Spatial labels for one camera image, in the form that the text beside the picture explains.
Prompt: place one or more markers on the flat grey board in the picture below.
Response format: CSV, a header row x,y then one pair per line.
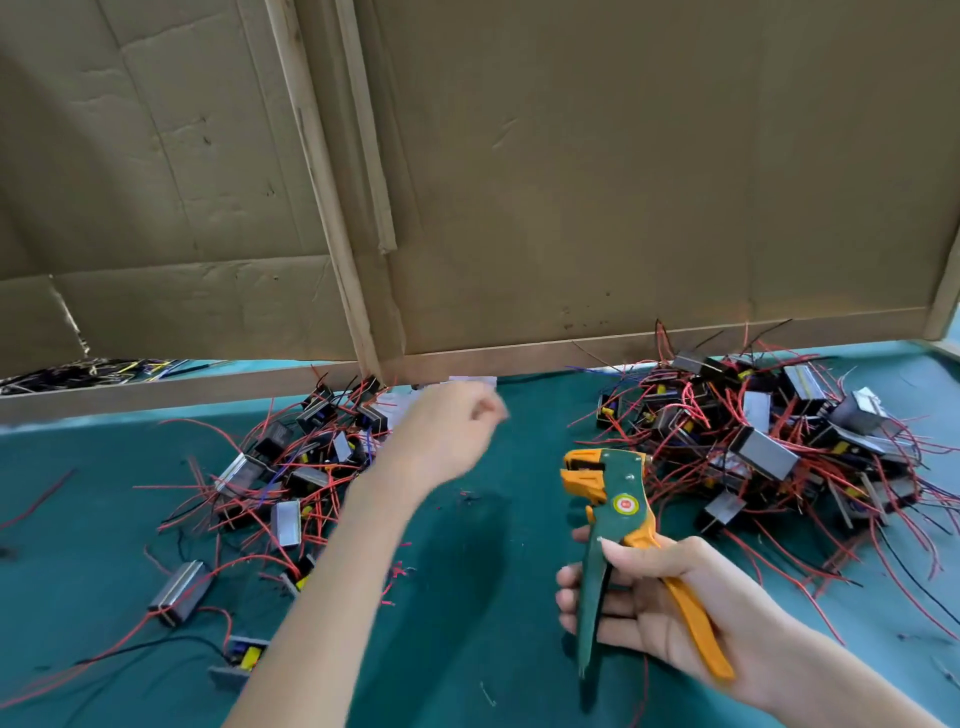
x,y
951,348

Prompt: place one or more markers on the creased brown cardboard panel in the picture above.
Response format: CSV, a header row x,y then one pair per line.
x,y
150,150

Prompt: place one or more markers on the person's right hand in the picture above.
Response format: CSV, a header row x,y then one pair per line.
x,y
690,608

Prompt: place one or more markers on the wide wooden post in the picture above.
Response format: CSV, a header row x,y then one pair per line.
x,y
323,180

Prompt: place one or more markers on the smooth brown cardboard panel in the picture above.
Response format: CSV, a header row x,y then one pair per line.
x,y
675,150

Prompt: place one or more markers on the short wooden bottom rail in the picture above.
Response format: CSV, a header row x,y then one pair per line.
x,y
150,398

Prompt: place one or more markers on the long wooden bottom rail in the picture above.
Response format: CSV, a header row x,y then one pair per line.
x,y
675,345

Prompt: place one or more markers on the thin wooden strip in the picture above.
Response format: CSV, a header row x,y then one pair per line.
x,y
365,128

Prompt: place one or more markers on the person's right forearm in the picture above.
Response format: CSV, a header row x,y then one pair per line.
x,y
848,683

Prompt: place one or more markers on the person's left forearm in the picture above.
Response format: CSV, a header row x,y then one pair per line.
x,y
323,623

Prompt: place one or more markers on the crumpled grey plastic bag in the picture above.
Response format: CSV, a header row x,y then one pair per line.
x,y
468,381

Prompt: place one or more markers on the wooden corner post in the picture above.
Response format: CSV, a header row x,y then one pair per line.
x,y
942,285

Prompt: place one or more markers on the person's left hand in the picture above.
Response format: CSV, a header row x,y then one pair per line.
x,y
443,435

